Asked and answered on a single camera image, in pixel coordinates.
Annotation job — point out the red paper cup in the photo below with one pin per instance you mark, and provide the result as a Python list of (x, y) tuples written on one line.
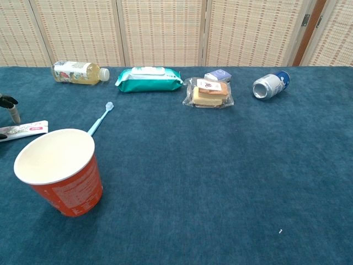
[(74, 190)]

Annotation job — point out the black metal hinge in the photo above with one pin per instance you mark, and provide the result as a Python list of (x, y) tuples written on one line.
[(319, 21), (305, 20)]

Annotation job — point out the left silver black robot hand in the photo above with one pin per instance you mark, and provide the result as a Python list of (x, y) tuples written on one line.
[(12, 110)]

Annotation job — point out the brown wooden post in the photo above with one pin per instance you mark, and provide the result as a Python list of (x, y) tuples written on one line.
[(309, 33)]

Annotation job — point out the wide bamboo folding screen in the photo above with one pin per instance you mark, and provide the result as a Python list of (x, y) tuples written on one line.
[(165, 27)]

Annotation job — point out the packaged sliced cake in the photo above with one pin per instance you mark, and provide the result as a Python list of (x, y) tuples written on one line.
[(209, 94)]

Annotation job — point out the light blue toothbrush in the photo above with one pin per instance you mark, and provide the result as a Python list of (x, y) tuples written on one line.
[(99, 120)]

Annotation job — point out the narrow bamboo folding screen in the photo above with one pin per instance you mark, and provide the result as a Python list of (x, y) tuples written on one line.
[(336, 41)]

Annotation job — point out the blue white drink can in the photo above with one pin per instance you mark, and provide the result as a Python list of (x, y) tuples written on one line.
[(273, 82)]

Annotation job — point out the small blue white box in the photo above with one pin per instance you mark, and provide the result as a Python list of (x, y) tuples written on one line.
[(219, 74)]

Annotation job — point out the green wet wipes pack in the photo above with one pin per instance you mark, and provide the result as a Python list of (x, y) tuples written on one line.
[(149, 82)]

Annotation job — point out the yellow tea plastic bottle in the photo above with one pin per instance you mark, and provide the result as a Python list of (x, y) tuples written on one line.
[(82, 73)]

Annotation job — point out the white floral toothpaste tube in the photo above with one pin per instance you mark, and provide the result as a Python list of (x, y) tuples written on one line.
[(27, 129)]

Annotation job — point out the dark blue table cloth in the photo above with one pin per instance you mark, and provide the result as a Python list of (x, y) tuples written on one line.
[(193, 165)]

